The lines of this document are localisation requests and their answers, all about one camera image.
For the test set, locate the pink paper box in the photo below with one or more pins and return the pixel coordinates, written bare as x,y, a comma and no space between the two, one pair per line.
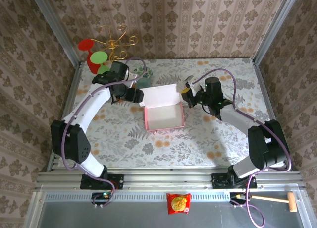
164,116

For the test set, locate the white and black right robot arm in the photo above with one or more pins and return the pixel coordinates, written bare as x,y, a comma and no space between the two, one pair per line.
240,116

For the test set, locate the teal plastic cup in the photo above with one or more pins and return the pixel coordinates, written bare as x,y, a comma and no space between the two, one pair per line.
143,83

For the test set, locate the leaf patterned bowl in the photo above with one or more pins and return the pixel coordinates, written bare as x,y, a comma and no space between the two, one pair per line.
148,74

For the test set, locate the green plastic wine glass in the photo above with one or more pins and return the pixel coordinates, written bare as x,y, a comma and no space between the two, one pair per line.
99,57

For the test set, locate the red plastic wine glass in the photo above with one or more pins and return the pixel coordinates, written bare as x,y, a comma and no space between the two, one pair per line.
85,44

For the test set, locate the wide aluminium extrusion beam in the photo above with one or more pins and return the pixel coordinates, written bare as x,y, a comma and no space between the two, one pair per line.
168,181

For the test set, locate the red snack packet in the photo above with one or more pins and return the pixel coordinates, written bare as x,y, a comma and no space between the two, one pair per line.
178,203

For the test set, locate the small black connector board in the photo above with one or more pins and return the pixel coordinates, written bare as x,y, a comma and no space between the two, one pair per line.
235,197
101,195

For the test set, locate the wooden mallet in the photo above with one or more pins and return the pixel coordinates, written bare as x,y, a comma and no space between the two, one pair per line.
291,202

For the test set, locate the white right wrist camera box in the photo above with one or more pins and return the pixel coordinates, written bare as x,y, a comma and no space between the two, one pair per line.
191,83

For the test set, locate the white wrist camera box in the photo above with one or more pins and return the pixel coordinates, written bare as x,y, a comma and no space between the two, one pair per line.
191,83
132,76

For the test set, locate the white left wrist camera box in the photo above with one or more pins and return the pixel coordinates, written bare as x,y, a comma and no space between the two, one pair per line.
132,76

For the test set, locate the aluminium side rail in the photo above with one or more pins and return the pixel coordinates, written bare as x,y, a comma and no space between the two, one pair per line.
71,94
262,89

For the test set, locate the aluminium corner post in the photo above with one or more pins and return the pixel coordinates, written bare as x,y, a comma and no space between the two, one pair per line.
57,32
275,27

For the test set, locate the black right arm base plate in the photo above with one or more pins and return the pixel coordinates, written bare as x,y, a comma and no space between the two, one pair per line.
219,182

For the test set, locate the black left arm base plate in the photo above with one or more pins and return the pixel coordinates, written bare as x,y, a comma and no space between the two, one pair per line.
117,181

